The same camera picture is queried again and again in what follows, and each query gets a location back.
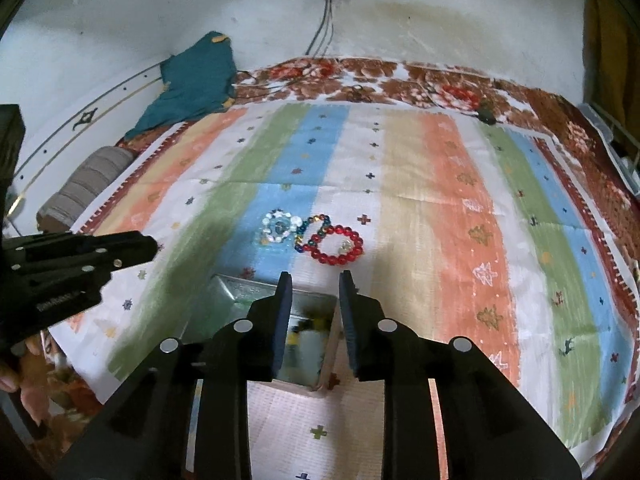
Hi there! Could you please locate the dark wall cable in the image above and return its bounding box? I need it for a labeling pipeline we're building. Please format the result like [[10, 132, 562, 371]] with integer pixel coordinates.
[[320, 0, 336, 59], [304, 0, 332, 57]]

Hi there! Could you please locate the white ridged object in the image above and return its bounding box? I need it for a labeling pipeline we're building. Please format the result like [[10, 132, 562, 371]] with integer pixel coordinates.
[[576, 102, 640, 197]]

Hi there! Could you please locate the white bead bracelet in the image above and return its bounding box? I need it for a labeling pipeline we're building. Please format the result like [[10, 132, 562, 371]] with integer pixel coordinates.
[[259, 209, 307, 247]]

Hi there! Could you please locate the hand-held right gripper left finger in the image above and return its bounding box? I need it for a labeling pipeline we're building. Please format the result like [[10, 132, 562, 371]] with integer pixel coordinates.
[[55, 271, 293, 480]]

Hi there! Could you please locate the teal cloth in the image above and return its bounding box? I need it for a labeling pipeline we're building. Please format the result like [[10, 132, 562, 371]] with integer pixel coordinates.
[[124, 31, 239, 142]]

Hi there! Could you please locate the multicolour bead bracelet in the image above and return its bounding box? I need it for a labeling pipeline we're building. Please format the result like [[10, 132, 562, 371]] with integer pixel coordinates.
[[292, 213, 334, 254]]

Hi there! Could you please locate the red bead bracelet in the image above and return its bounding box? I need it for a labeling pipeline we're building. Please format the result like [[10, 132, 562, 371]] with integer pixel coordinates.
[[308, 224, 365, 266]]

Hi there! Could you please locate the striped colourful mat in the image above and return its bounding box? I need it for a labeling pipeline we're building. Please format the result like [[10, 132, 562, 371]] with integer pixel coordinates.
[[47, 101, 640, 480]]

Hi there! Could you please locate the person's left hand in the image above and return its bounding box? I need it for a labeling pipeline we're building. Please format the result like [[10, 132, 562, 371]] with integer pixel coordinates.
[[0, 335, 53, 423]]

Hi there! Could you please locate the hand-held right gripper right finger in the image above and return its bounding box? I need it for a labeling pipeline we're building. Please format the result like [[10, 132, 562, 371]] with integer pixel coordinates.
[[339, 270, 583, 480]]

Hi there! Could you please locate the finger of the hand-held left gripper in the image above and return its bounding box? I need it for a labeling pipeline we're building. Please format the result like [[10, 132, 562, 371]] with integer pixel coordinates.
[[2, 231, 158, 269], [9, 261, 114, 307]]

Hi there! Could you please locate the grey striped bolster pillow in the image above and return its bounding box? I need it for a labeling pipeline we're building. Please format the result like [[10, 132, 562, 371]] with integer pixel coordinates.
[[36, 146, 136, 234]]

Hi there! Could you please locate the yellow cloth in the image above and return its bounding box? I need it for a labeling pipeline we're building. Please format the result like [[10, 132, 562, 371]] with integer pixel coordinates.
[[584, 0, 640, 111]]

